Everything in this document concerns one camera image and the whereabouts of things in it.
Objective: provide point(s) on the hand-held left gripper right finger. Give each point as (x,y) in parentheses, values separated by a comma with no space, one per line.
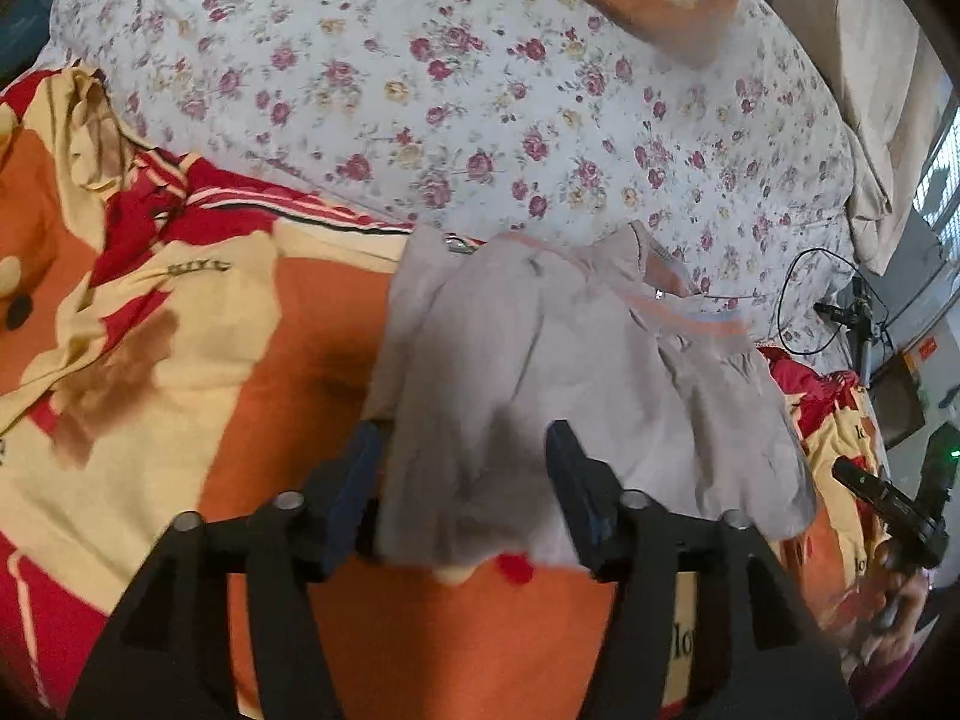
(574,487)

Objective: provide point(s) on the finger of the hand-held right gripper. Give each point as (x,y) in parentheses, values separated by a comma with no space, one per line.
(943,472)
(870,486)

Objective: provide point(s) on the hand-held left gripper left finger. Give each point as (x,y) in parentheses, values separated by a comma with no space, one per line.
(360,480)

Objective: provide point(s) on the person's right hand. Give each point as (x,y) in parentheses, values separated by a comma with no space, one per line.
(904,607)

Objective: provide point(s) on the dark framed board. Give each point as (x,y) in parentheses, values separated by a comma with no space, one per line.
(900,405)

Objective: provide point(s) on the orange yellow red printed bedsheet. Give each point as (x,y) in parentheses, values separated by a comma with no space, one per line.
(225,360)

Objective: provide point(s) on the window grille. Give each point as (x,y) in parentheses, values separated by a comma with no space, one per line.
(937,172)

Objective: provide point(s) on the white floral quilt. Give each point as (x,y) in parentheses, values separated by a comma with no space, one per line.
(375,75)

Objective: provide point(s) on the beige pillow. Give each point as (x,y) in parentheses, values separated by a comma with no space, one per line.
(847,52)

